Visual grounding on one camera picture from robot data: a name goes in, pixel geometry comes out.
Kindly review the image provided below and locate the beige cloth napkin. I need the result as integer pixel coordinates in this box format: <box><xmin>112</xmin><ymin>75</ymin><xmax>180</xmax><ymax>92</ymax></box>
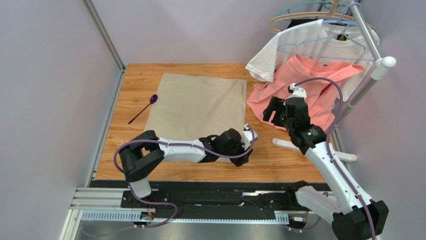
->
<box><xmin>144</xmin><ymin>73</ymin><xmax>247</xmax><ymax>142</ymax></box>

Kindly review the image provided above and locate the purple plastic spoon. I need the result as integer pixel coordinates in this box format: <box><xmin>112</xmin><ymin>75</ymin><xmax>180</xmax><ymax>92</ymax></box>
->
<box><xmin>127</xmin><ymin>94</ymin><xmax>158</xmax><ymax>125</ymax></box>

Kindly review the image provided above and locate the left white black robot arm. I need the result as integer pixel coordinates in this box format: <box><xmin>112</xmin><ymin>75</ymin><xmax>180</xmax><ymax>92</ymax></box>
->
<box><xmin>113</xmin><ymin>124</ymin><xmax>258</xmax><ymax>199</ymax></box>

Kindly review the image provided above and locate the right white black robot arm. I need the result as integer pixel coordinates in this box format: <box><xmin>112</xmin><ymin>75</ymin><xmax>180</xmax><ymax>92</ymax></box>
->
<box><xmin>263</xmin><ymin>96</ymin><xmax>389</xmax><ymax>240</ymax></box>

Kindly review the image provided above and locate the pink pleated garment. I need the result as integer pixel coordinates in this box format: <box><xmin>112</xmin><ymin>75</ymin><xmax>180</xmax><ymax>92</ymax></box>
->
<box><xmin>247</xmin><ymin>55</ymin><xmax>364</xmax><ymax>131</ymax></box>

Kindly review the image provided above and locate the black garment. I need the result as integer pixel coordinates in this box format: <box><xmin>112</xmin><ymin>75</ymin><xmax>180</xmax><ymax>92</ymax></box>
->
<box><xmin>287</xmin><ymin>18</ymin><xmax>316</xmax><ymax>29</ymax></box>

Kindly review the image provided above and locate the white t-shirt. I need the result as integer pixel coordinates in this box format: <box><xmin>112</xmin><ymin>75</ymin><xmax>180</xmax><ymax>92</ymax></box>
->
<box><xmin>245</xmin><ymin>19</ymin><xmax>373</xmax><ymax>101</ymax></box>

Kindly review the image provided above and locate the white metal clothes rack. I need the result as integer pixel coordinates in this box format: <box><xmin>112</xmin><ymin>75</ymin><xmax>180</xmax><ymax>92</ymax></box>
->
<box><xmin>272</xmin><ymin>0</ymin><xmax>398</xmax><ymax>163</ymax></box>

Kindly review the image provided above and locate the beige wooden hanger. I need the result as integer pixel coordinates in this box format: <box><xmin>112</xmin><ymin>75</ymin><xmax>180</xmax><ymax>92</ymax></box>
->
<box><xmin>269</xmin><ymin>0</ymin><xmax>377</xmax><ymax>33</ymax></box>

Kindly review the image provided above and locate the green hanger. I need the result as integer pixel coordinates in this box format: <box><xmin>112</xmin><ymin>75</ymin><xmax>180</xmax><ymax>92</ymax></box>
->
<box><xmin>275</xmin><ymin>0</ymin><xmax>353</xmax><ymax>17</ymax></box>

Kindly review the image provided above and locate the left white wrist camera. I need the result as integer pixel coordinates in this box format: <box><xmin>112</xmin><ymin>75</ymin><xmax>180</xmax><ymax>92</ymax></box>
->
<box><xmin>240</xmin><ymin>124</ymin><xmax>259</xmax><ymax>150</ymax></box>

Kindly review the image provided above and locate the blue wire hanger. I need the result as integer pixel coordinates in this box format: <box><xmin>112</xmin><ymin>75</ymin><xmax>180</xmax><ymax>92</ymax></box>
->
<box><xmin>277</xmin><ymin>2</ymin><xmax>374</xmax><ymax>62</ymax></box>

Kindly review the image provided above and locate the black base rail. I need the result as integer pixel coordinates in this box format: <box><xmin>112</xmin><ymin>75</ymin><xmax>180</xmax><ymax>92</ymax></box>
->
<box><xmin>89</xmin><ymin>180</ymin><xmax>307</xmax><ymax>220</ymax></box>

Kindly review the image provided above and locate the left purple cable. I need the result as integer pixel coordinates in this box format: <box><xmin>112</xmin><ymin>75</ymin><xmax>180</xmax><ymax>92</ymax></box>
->
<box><xmin>113</xmin><ymin>126</ymin><xmax>256</xmax><ymax>229</ymax></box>

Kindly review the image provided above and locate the aluminium frame post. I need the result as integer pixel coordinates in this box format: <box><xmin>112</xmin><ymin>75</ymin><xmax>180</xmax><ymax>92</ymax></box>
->
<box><xmin>81</xmin><ymin>0</ymin><xmax>126</xmax><ymax>73</ymax></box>

